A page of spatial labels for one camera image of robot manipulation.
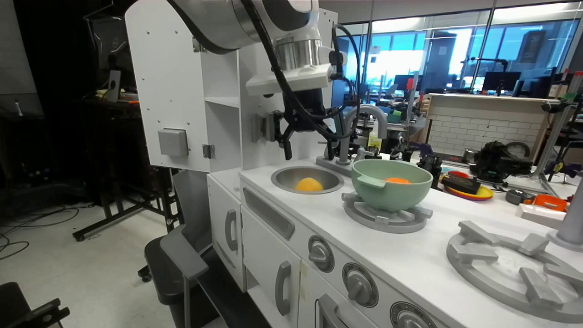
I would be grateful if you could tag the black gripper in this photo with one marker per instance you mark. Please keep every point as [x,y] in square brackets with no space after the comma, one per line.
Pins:
[303,119]

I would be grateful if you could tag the yellow toy lemon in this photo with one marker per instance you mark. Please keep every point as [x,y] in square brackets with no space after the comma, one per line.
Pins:
[308,185]

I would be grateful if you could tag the green toy bowl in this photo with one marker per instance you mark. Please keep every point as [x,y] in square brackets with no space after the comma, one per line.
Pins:
[389,198]

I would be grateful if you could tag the small orange toy fruit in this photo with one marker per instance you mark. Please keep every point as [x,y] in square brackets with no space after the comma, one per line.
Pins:
[398,181]

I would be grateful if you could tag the white tall cupboard door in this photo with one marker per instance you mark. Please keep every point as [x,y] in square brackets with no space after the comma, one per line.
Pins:
[157,79]

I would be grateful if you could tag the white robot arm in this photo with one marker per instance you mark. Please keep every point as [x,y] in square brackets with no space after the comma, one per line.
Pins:
[225,25]

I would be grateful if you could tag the grey sink basin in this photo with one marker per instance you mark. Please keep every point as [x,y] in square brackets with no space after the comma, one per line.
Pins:
[285,176]

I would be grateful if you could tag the yellow plate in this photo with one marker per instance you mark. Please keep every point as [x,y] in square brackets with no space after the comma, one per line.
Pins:
[476,196]

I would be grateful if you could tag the grey toy faucet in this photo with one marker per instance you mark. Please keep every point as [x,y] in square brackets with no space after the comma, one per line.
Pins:
[345,148]

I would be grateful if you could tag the grey burner grate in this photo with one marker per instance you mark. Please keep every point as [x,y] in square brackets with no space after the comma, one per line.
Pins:
[474,232]
[383,221]

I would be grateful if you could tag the grey stove knob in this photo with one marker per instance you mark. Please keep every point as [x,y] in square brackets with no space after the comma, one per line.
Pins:
[321,254]
[412,316]
[361,285]

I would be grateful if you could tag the white narrow cabinet door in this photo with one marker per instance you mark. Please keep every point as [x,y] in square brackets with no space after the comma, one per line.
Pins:
[215,207]

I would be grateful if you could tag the white wide cabinet door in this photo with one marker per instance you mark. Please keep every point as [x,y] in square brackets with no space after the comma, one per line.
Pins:
[261,256]

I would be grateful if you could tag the black gadget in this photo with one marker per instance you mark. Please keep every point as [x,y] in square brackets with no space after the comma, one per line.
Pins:
[430,167]

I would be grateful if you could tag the grey plastic chair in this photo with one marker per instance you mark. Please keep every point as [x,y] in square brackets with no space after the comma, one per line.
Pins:
[192,207]

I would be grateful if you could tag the white toy kitchen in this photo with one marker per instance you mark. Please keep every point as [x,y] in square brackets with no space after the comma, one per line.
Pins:
[425,256]

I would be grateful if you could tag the red black toy item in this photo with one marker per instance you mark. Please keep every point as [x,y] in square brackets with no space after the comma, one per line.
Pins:
[465,183]

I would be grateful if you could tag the grey flat board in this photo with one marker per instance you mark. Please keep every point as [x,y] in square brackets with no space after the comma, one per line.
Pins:
[183,252]

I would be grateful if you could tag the white tiled panel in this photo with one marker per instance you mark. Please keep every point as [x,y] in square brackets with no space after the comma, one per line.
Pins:
[485,128]

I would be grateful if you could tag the black bag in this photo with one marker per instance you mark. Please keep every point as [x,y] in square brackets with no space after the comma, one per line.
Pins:
[494,161]

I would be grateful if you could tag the dark grey seat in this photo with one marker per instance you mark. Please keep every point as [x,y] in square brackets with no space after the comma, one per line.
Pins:
[164,285]

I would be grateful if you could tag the small black device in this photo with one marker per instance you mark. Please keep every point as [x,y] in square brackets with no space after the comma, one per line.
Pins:
[516,198]

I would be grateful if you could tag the black stand base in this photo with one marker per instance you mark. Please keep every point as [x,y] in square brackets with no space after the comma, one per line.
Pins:
[110,223]

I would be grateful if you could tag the white flat box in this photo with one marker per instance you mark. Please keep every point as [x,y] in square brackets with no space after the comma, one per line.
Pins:
[540,216]

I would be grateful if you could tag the orange tool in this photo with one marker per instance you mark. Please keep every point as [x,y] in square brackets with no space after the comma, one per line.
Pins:
[549,201]

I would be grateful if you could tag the black floor object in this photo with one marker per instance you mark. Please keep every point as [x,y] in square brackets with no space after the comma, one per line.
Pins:
[24,311]

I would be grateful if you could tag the small grey side bracket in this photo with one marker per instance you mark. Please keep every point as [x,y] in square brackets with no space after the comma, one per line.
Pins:
[256,128]

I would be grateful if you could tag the black camera stand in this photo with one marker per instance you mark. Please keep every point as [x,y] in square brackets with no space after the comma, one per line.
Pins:
[556,105]

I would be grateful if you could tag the pale vertical post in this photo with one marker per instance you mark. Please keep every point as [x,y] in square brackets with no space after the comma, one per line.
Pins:
[574,220]

